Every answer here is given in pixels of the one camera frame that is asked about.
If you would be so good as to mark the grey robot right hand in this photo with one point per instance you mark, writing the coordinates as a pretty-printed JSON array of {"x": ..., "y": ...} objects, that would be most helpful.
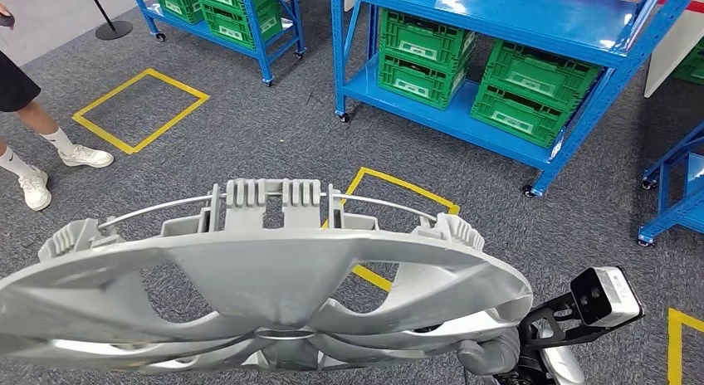
[{"x": 489, "y": 355}]

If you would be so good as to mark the silver plastic wheel hubcap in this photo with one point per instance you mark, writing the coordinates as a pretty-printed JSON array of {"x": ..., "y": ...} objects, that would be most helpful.
[{"x": 275, "y": 272}]

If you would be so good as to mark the blue metal shelf rack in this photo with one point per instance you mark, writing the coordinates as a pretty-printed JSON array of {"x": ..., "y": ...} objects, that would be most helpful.
[
  {"x": 522, "y": 14},
  {"x": 674, "y": 212},
  {"x": 258, "y": 41}
]

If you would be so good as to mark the yellow floor tape square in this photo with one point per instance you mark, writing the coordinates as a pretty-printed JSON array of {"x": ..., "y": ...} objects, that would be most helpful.
[
  {"x": 674, "y": 355},
  {"x": 181, "y": 85}
]

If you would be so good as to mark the white desk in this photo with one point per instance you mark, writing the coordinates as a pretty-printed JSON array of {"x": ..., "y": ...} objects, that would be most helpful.
[{"x": 660, "y": 69}]

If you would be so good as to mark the person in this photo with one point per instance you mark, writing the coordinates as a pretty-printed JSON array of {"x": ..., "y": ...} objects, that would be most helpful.
[{"x": 16, "y": 88}]

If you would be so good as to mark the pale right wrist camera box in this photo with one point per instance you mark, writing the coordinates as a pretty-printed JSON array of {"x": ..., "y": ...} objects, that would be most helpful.
[{"x": 605, "y": 294}]

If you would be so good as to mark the black barrier post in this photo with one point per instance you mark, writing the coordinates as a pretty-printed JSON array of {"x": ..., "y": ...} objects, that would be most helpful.
[{"x": 114, "y": 29}]

